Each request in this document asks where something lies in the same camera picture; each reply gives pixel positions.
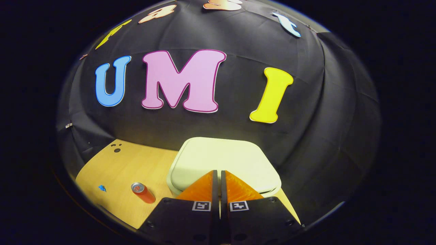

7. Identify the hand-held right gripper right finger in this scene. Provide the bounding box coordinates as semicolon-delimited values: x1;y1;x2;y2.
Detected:
221;170;303;245

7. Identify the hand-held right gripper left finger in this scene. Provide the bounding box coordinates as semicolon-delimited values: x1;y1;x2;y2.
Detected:
138;170;219;245

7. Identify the orange pop can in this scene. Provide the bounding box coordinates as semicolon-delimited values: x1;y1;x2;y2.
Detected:
131;182;156;204

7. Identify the green desktop garbage bin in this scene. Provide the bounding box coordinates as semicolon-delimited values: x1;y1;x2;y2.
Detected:
166;137;282;198

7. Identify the black backdrop cloth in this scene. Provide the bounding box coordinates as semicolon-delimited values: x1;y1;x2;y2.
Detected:
56;0;382;225

